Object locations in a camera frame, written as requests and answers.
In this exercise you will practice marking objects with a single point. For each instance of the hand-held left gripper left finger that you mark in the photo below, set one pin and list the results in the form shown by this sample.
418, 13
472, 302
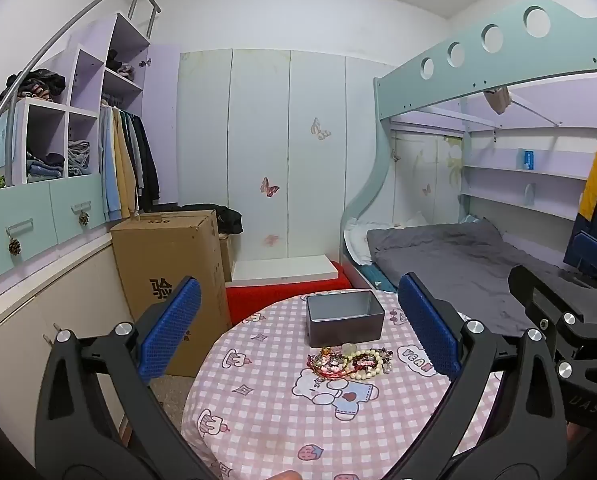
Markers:
171, 330

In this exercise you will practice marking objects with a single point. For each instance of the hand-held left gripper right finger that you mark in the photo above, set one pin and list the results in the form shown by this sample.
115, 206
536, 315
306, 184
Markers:
428, 325

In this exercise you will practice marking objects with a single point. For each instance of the pale jade pendant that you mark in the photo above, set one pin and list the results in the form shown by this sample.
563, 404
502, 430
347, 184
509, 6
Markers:
349, 347

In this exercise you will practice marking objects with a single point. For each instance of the grey metal tin box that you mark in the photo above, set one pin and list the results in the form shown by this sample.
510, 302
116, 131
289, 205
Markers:
346, 325

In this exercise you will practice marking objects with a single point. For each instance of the large cardboard box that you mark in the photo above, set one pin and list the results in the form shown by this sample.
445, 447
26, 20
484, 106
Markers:
173, 255

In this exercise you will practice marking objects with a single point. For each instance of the pale small bottle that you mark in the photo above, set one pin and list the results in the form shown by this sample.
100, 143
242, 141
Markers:
529, 195

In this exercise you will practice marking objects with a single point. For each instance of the red textured block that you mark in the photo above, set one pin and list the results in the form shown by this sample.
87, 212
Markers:
258, 300

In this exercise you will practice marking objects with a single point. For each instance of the white pillow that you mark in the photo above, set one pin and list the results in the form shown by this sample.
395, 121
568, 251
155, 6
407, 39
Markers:
357, 240

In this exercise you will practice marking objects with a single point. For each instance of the small blue box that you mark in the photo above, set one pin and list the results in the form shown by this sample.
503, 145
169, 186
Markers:
526, 159

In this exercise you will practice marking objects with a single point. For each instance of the black cloth bundle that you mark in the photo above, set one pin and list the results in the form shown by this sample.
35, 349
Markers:
230, 221

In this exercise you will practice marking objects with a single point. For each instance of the white curved cabinet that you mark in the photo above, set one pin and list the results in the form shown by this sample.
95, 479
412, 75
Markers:
43, 300

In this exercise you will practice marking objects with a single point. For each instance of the pink checked cartoon tablecloth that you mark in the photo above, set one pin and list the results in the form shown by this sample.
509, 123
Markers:
278, 410

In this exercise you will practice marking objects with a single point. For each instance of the faded pink butterfly sticker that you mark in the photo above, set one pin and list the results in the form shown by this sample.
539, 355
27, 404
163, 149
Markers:
271, 240

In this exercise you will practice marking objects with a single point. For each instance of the pine cone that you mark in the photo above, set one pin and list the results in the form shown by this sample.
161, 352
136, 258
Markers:
14, 247
84, 219

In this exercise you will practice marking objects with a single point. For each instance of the teal drawer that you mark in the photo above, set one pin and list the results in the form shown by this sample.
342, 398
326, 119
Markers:
78, 200
13, 230

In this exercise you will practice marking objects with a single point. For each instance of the yellow sweatshirt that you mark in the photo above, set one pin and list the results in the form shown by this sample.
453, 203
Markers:
126, 170

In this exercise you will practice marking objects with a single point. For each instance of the light blue sweatshirt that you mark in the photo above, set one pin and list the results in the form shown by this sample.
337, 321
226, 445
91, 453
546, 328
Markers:
109, 170

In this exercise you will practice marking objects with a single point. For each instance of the tan hanging cloth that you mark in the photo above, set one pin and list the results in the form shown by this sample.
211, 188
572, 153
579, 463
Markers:
498, 100

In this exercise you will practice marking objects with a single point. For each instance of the folded grey clothes stack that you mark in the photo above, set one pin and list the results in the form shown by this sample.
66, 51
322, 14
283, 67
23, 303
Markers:
80, 157

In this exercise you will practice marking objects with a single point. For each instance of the white wardrobe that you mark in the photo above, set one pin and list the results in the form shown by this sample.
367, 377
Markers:
288, 160

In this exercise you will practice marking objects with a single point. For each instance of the folded blue clothes stack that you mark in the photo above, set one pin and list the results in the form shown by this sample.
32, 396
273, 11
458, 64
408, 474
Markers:
44, 166

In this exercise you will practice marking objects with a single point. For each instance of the pale striped butterfly sticker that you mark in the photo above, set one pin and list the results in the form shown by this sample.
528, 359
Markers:
321, 130

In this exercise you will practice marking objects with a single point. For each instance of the dark folded clothes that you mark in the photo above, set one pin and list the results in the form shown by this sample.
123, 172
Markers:
121, 66

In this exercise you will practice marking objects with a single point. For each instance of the lilac stair shelf cabinet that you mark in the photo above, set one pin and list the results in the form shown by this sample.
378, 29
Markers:
83, 75

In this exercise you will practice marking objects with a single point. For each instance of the dark clothes pile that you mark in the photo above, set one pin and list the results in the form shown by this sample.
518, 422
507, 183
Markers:
38, 84

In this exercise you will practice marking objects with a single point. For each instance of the grey metal handrail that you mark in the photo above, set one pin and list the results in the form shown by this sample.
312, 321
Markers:
68, 30

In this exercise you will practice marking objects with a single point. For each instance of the lilac wall shelves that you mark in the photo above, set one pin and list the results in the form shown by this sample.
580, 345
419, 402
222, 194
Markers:
508, 172

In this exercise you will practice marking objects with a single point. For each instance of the teal bunk bed frame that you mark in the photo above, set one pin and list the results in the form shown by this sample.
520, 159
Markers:
478, 65

